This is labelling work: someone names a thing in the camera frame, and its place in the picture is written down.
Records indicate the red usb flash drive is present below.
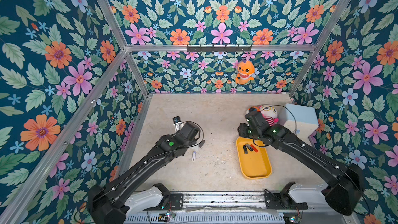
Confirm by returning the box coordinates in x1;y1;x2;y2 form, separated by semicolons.
250;144;259;152

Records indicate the black clear cap usb drive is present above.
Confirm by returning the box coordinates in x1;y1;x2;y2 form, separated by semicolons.
243;145;248;154

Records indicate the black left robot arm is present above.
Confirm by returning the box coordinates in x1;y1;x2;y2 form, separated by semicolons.
87;121;204;224

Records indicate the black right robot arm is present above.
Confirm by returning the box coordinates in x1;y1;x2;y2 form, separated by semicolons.
237;111;364;216

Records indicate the yellow plastic storage tray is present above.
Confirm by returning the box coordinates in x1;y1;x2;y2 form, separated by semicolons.
236;137;273;179

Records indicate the light blue white box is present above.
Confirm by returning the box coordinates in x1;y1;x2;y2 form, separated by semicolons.
277;104;319;139

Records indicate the orange tiger plush toy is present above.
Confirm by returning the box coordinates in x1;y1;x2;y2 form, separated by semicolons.
246;106;261;114

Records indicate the pink white doll plush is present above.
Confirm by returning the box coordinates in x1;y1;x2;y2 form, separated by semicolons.
259;105;279;126

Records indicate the orange dinosaur plush toy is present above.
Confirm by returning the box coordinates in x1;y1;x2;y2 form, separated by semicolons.
235;60;255;85

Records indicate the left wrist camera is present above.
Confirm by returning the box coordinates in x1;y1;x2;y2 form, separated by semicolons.
173;116;182;132

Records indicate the aluminium frame bottom rail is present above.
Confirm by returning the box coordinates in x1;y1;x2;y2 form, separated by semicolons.
115;94;153;180

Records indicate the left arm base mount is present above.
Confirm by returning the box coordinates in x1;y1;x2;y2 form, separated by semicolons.
142;193;184;211

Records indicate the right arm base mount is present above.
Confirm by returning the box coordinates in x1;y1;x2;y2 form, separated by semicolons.
264;181;308;210

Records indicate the black hook rail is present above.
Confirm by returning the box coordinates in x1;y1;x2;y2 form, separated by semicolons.
186;45;252;53

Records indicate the aluminium frame post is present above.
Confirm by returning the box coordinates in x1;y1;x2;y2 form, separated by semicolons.
96;0;149;99

